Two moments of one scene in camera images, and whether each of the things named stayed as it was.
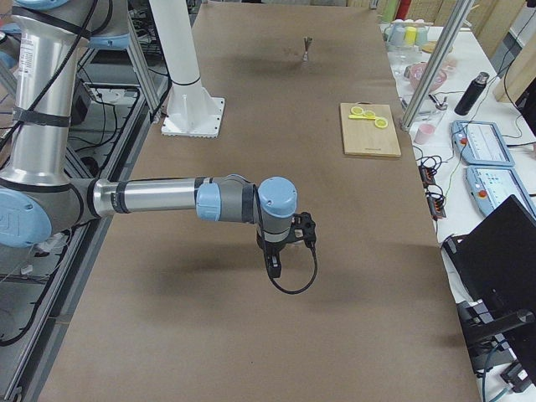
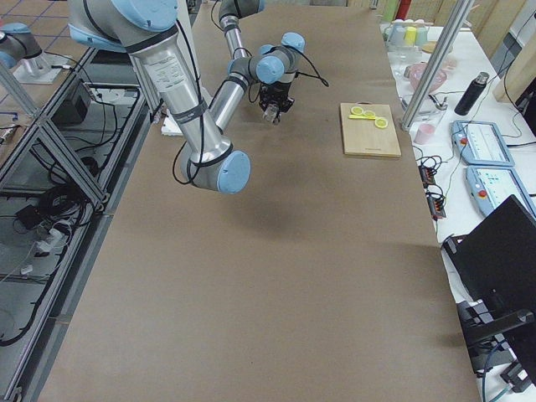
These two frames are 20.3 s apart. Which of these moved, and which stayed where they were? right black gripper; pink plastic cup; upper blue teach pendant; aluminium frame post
Moved: right black gripper
Stayed: aluminium frame post; pink plastic cup; upper blue teach pendant
